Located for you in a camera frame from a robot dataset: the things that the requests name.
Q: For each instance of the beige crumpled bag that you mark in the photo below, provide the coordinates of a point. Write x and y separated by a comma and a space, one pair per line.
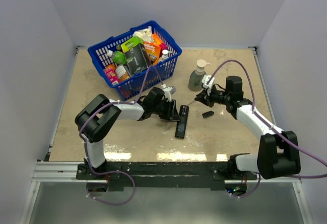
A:
145, 34

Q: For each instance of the pink snack packet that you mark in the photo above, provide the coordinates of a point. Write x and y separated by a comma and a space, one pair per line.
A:
111, 75

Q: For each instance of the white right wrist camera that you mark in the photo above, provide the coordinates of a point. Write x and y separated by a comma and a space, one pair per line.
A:
207, 83

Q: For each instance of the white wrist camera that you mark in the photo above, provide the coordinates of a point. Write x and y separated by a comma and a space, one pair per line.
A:
168, 91
207, 83

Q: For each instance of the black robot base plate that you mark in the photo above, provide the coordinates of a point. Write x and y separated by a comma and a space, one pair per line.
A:
210, 175

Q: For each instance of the blue plastic shopping basket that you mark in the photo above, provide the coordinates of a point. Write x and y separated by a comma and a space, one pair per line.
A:
141, 81

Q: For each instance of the orange labelled jar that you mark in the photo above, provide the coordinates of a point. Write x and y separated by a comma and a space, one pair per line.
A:
122, 72

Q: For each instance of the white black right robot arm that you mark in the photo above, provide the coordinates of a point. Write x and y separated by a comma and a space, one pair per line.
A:
277, 155

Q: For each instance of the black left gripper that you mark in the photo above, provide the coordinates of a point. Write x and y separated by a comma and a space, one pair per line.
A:
171, 113

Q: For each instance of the white pump bottle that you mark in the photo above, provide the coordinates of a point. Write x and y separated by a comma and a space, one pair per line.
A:
164, 55

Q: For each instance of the green round bottle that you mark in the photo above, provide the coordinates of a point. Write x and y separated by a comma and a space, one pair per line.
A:
117, 57

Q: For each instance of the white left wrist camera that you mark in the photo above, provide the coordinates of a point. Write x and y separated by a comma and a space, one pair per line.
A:
168, 91

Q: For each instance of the orange razor blade box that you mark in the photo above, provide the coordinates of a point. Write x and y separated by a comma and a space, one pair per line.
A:
153, 50

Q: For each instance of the black remote control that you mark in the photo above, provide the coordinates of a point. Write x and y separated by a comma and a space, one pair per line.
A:
181, 125

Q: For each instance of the grey soap pump bottle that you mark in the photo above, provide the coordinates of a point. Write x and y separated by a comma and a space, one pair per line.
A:
195, 80

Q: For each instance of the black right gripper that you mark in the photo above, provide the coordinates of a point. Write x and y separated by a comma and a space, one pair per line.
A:
205, 98

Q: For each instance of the black green razor box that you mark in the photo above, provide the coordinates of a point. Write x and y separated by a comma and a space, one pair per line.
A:
136, 56

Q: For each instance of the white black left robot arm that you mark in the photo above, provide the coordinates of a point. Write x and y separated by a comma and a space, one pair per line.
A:
98, 117

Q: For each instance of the black battery compartment cover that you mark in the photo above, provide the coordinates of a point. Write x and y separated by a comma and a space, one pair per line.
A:
208, 114

